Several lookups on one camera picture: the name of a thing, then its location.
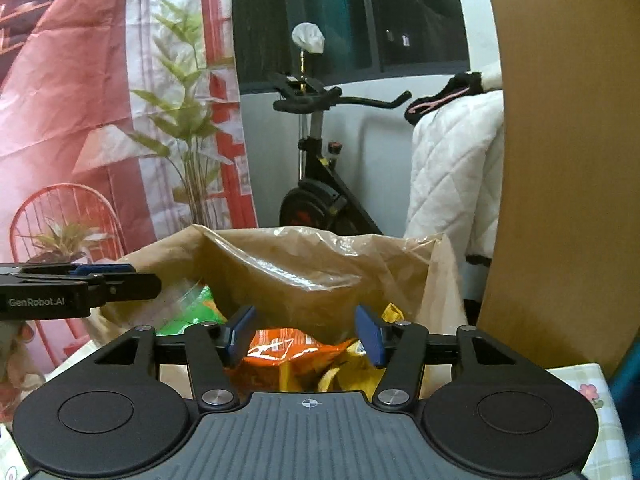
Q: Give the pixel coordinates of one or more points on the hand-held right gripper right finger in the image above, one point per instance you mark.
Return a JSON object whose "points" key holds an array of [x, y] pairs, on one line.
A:
{"points": [[369, 332]]}

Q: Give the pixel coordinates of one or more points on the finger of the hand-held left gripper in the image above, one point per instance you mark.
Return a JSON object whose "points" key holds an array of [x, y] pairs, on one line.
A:
{"points": [[100, 269], [130, 287]]}

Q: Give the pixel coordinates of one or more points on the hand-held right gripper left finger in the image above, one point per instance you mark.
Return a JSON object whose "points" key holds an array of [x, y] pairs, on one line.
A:
{"points": [[240, 332]]}

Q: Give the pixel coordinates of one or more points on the yellow snack bag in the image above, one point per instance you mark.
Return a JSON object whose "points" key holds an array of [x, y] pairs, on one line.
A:
{"points": [[370, 370]]}

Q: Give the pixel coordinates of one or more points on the orange snack bag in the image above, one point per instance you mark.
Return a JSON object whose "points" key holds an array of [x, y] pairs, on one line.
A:
{"points": [[280, 347]]}

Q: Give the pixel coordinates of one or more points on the green snack bag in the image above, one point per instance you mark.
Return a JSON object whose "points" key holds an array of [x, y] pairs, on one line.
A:
{"points": [[200, 312]]}

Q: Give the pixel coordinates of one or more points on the brown paper bag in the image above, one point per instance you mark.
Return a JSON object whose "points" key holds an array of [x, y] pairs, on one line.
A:
{"points": [[310, 260]]}

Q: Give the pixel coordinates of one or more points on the black exercise bike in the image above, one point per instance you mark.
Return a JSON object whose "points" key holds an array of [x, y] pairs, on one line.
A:
{"points": [[315, 190]]}

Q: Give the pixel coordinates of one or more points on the printed backdrop cloth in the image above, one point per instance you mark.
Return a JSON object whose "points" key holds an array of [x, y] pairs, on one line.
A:
{"points": [[100, 110]]}

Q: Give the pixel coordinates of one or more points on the white quilted blanket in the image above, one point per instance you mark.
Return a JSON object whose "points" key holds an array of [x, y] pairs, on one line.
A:
{"points": [[450, 170]]}

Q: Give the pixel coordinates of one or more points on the checked tablecloth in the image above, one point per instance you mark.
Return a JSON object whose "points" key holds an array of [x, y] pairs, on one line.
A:
{"points": [[590, 410]]}

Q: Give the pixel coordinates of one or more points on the black pink garment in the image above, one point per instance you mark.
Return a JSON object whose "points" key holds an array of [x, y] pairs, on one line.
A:
{"points": [[440, 97]]}

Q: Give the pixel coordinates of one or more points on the brown wooden board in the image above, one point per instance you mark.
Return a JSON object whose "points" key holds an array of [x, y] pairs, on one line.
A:
{"points": [[565, 160]]}

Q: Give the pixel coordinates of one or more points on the white plastic bag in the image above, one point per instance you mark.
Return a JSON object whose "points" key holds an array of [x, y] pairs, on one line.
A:
{"points": [[307, 37]]}

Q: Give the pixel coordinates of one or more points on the dark window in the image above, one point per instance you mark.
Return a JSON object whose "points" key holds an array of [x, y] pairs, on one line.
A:
{"points": [[350, 20]]}

